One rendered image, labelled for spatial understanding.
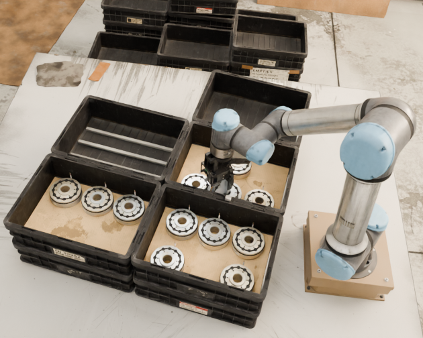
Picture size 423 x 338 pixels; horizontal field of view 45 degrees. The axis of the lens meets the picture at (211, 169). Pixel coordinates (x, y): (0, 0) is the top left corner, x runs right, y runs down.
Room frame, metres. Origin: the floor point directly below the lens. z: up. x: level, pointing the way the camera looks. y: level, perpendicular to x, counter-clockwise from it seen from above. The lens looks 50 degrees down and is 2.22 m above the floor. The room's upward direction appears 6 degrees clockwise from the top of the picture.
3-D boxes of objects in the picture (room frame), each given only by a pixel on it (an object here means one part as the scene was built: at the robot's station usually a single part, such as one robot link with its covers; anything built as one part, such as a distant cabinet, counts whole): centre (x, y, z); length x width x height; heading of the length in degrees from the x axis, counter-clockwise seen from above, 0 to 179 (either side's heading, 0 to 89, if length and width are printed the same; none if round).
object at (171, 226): (0.90, 0.08, 0.86); 0.10 x 0.10 x 0.01
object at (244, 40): (2.34, -0.24, 0.37); 0.40 x 0.30 x 0.45; 89
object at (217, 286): (0.81, -0.02, 0.92); 0.40 x 0.30 x 0.02; 79
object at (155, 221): (0.81, -0.02, 0.87); 0.40 x 0.30 x 0.11; 79
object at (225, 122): (1.05, -0.03, 1.15); 0.09 x 0.08 x 0.11; 56
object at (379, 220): (0.89, -0.47, 0.97); 0.13 x 0.12 x 0.14; 146
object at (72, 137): (1.18, 0.32, 0.87); 0.40 x 0.30 x 0.11; 79
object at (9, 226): (0.89, 0.38, 0.92); 0.40 x 0.30 x 0.02; 79
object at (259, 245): (0.86, -0.14, 0.86); 0.10 x 0.10 x 0.01
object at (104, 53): (2.35, 0.56, 0.26); 0.40 x 0.30 x 0.23; 89
